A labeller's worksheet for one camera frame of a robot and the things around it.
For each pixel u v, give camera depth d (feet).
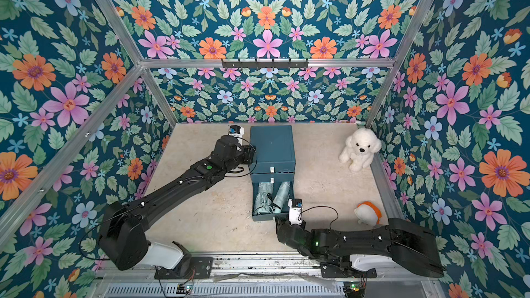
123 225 1.50
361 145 2.91
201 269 2.42
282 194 2.83
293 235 1.91
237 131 2.36
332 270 2.38
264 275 2.37
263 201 2.75
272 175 2.81
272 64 3.03
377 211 2.74
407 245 1.39
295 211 2.31
